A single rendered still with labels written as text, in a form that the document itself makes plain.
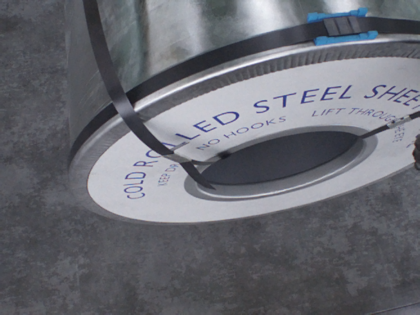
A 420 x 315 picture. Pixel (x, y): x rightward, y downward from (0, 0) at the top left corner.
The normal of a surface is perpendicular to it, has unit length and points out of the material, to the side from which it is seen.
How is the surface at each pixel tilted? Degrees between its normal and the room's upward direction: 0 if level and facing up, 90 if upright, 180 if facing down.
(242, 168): 13
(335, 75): 90
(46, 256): 0
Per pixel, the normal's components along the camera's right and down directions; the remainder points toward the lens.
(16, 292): 0.07, -0.37
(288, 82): 0.18, 0.92
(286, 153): -0.37, -0.27
